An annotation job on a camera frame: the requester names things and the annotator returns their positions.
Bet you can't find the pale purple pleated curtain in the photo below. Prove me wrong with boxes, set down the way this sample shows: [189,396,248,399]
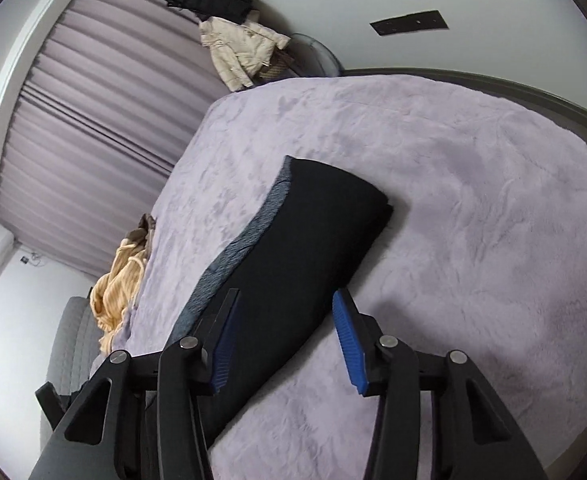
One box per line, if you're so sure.
[0,0,224,281]

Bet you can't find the grey round chair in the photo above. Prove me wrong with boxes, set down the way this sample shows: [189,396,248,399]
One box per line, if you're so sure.
[274,33,344,78]

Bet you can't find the black wall panel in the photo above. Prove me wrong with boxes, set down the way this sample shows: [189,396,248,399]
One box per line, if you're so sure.
[370,9,448,37]

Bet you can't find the grey-brown garment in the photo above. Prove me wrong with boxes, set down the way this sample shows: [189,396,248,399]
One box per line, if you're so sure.
[124,213,157,261]

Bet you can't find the brown patterned bag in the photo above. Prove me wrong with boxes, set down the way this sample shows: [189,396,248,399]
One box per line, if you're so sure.
[260,50,293,82]

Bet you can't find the purple fleece blanket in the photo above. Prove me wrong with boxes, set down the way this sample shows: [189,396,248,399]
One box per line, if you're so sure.
[108,72,587,480]

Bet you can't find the black pants with patterned waistband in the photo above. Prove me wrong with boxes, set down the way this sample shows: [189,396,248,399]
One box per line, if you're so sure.
[166,155,394,453]

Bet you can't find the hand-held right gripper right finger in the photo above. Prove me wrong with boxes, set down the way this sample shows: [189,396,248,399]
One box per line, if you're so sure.
[332,288,549,480]

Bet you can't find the yellow striped sweater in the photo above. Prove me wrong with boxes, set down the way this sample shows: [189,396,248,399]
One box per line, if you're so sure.
[90,240,149,356]

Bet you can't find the beige padded jacket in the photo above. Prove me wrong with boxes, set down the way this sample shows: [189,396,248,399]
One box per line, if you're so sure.
[198,10,292,93]

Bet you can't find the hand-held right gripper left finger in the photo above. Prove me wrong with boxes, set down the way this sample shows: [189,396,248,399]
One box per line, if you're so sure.
[28,288,241,480]

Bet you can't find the grey quilted headboard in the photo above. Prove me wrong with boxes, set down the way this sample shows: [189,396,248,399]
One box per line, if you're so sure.
[46,296,109,411]

